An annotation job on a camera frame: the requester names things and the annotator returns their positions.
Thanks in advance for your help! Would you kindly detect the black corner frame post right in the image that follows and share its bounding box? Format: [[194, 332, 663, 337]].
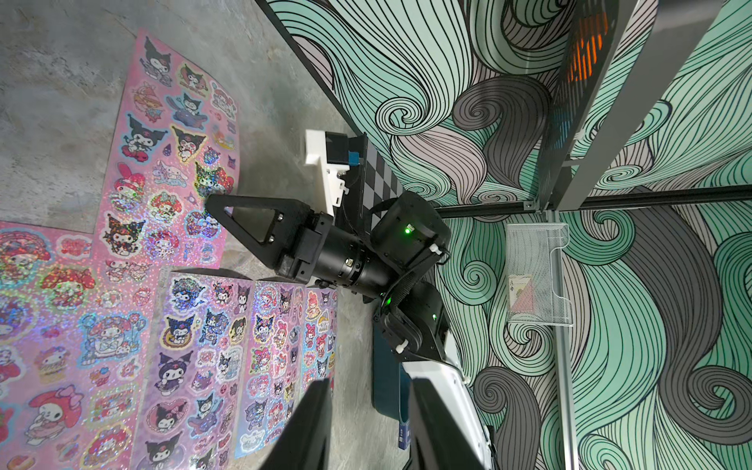
[[436, 185, 751, 219]]

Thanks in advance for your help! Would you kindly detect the aluminium rail right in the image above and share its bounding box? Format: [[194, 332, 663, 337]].
[[550, 246, 580, 470]]

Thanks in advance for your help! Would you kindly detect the black and grey chessboard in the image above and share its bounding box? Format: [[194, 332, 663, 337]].
[[336, 134, 403, 235]]

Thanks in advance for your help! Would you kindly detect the clear plastic wall holder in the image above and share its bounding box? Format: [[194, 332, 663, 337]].
[[505, 222, 574, 327]]

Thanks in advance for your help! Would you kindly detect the teal plastic storage box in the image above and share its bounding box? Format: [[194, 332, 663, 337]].
[[371, 325, 410, 423]]

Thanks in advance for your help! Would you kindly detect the aluminium rail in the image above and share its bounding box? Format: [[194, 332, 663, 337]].
[[552, 1, 724, 211], [550, 246, 580, 470]]

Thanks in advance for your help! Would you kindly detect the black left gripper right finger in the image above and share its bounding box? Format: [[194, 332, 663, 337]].
[[407, 379, 483, 469]]

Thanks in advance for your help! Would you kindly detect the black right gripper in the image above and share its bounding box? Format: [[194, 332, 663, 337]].
[[205, 194, 399, 297]]

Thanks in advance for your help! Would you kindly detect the aluminium rail back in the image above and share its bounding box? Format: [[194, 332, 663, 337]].
[[552, 1, 724, 211]]

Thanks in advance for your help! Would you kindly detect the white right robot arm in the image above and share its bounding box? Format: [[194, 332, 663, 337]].
[[206, 192, 495, 469]]

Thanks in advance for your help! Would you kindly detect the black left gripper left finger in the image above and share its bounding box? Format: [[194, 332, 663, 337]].
[[260, 379, 333, 470]]

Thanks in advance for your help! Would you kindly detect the blue card deck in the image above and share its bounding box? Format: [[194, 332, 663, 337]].
[[398, 421, 410, 450]]

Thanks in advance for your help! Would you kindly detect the pink sticker sheet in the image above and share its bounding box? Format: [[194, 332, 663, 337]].
[[1, 222, 159, 469], [93, 29, 240, 283], [301, 288, 338, 393], [234, 282, 305, 458], [130, 272, 254, 469]]

